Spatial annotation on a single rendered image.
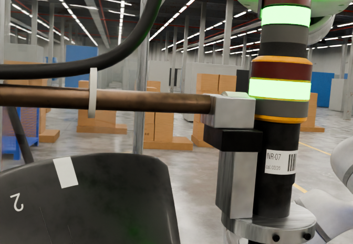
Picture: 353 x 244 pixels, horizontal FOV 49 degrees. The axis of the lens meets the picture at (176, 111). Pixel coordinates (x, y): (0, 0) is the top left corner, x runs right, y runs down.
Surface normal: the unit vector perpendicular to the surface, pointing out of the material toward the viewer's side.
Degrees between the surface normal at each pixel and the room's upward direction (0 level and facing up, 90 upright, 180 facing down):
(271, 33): 90
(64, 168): 45
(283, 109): 90
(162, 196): 41
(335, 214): 96
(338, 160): 90
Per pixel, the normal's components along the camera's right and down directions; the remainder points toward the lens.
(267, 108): -0.56, 0.04
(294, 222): 0.07, -0.99
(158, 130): 0.17, 0.11
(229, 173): -0.96, -0.04
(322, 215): -0.32, -0.19
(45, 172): 0.37, -0.59
